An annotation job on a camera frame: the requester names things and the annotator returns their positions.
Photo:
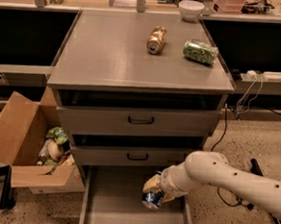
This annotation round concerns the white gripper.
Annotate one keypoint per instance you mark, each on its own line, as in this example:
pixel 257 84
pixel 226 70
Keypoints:
pixel 168 182

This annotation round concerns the blue pepsi can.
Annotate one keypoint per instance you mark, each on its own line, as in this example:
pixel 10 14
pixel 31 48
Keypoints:
pixel 152 199

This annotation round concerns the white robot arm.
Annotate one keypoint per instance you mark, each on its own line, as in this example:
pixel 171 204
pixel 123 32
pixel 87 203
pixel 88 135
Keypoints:
pixel 211 168

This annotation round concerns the bottom grey drawer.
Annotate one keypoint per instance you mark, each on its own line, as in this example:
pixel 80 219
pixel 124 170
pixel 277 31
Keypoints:
pixel 114 196

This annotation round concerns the grey drawer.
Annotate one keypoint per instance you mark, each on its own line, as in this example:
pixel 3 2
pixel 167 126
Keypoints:
pixel 130 156
pixel 114 196
pixel 137 122

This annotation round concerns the middle grey drawer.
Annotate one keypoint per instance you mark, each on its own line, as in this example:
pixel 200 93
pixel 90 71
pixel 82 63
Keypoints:
pixel 130 156

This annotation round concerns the top grey drawer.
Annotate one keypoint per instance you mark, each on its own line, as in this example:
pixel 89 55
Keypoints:
pixel 137 122

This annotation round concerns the grey drawer cabinet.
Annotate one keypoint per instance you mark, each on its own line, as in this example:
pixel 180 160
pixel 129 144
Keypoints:
pixel 105 63

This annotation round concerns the green soda can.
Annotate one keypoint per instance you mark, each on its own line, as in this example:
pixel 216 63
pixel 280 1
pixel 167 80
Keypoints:
pixel 200 51

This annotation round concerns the orange soda can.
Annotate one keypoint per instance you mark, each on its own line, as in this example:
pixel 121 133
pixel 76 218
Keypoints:
pixel 156 42

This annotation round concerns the white round object in box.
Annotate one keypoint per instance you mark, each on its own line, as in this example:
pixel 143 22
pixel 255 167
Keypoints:
pixel 56 151

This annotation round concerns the green snack bag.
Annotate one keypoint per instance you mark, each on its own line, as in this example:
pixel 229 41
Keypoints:
pixel 58 134

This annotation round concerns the white power strip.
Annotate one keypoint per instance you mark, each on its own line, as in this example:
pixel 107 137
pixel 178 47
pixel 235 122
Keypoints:
pixel 264 76

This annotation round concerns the black stand leg left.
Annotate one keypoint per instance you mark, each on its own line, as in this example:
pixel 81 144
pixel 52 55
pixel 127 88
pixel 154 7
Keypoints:
pixel 6 198

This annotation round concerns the brown cardboard box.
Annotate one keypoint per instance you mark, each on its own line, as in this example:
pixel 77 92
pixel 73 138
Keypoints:
pixel 23 128

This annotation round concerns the white bowl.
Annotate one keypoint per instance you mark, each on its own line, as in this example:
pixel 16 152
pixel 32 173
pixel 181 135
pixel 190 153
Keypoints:
pixel 190 10

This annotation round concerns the pink stacked trays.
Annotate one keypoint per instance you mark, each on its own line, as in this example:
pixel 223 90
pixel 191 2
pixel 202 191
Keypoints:
pixel 228 6

